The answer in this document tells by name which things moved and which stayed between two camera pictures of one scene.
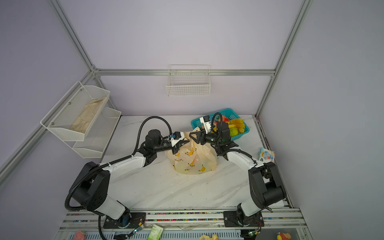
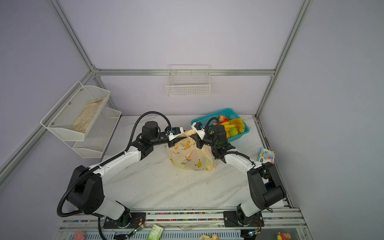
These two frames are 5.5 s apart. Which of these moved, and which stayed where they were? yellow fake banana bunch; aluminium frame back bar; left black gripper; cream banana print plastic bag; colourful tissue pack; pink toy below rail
Moved: left black gripper; cream banana print plastic bag
Stayed: colourful tissue pack; yellow fake banana bunch; aluminium frame back bar; pink toy below rail
